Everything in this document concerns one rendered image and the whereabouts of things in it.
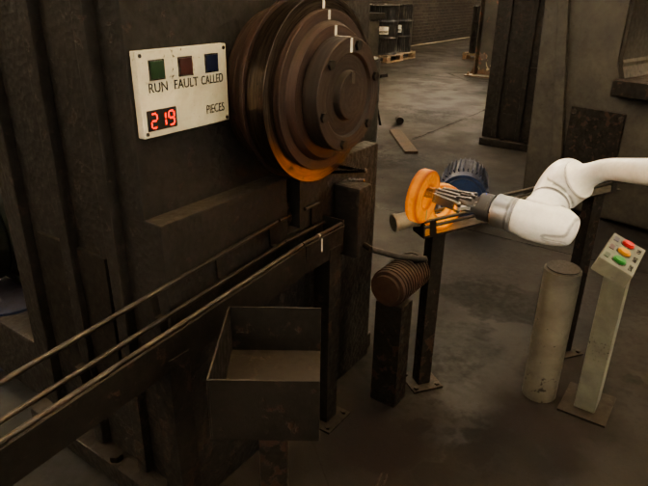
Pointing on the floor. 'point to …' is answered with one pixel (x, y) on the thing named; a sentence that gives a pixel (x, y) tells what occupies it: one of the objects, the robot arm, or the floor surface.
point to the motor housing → (393, 326)
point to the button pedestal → (602, 337)
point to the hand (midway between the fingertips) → (424, 190)
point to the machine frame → (143, 208)
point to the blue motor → (467, 175)
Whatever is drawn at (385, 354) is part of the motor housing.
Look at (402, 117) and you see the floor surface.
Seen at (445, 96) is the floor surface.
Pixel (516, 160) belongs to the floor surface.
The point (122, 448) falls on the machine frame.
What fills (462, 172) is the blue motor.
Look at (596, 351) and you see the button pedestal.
